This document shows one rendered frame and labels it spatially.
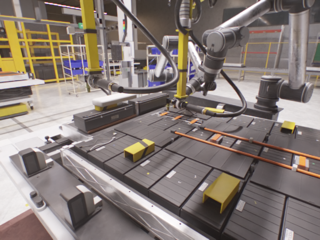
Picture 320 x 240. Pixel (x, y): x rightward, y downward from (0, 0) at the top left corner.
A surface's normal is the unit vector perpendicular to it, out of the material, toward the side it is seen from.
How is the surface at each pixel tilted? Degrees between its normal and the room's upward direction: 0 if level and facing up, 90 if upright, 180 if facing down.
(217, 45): 103
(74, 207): 90
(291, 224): 0
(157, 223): 90
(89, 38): 90
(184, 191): 0
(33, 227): 0
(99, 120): 90
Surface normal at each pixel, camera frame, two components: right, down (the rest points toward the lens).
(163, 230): -0.61, 0.28
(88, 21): 0.61, 0.28
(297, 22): -0.49, 0.71
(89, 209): 0.79, 0.22
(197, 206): 0.00, -0.94
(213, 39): -0.79, 0.37
